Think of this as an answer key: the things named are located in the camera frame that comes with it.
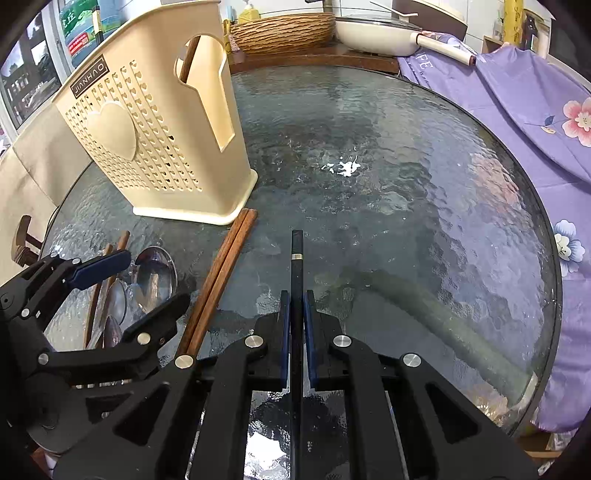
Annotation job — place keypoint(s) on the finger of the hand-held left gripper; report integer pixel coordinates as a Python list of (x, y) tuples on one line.
[(99, 271), (159, 316)]

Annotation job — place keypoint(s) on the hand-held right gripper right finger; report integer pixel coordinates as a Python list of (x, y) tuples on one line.
[(310, 337)]

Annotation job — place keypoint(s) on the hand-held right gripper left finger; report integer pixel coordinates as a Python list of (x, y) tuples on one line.
[(285, 332)]

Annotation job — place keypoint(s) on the black chopstick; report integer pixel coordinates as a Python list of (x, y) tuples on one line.
[(298, 263), (95, 23)]

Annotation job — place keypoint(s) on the cream perforated utensil holder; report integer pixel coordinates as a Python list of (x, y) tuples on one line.
[(152, 138)]

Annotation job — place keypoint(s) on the wooden chair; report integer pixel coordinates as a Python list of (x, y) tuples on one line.
[(23, 244)]

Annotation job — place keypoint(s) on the beige cloth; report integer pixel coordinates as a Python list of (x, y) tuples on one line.
[(32, 175)]

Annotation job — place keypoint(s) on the sliding glass window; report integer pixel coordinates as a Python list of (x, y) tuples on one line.
[(32, 69)]

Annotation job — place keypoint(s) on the blue water jug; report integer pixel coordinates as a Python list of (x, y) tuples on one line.
[(81, 25)]

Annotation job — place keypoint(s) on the wooden side table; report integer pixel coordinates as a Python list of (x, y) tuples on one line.
[(323, 60)]

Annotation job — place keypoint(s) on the woven wicker basket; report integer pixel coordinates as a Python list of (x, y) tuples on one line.
[(281, 32)]

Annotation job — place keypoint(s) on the yellow soap bottle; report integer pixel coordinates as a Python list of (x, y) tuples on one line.
[(251, 11)]

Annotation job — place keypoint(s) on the white frying pan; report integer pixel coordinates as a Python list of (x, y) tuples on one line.
[(378, 39)]

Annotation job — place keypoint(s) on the purple floral cloth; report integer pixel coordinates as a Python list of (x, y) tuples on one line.
[(521, 115)]

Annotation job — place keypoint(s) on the wooden crate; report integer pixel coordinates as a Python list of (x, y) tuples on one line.
[(493, 45)]

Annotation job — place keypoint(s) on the brown white rice cooker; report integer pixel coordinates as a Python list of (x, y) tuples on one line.
[(429, 5)]

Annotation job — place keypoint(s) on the yellow roll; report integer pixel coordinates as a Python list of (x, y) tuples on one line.
[(512, 23)]

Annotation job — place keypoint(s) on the white microwave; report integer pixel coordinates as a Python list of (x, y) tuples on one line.
[(568, 46)]

